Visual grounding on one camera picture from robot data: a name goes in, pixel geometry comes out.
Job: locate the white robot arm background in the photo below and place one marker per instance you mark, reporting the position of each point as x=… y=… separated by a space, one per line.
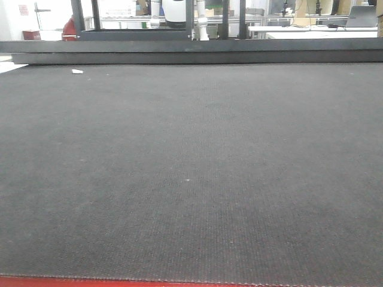
x=175 y=16

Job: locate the small white paper scrap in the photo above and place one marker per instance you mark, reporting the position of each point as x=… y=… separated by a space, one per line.
x=76 y=71

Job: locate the white lab table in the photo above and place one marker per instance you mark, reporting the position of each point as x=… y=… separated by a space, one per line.
x=314 y=32

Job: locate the dark grey stacked boards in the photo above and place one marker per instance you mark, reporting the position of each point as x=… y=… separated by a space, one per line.
x=221 y=52

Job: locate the small red box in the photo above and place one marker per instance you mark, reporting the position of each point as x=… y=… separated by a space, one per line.
x=31 y=35

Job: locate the grey laptop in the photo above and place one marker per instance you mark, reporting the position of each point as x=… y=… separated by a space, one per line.
x=359 y=17

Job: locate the black metal frame stand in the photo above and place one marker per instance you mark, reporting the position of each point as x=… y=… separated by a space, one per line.
x=130 y=21

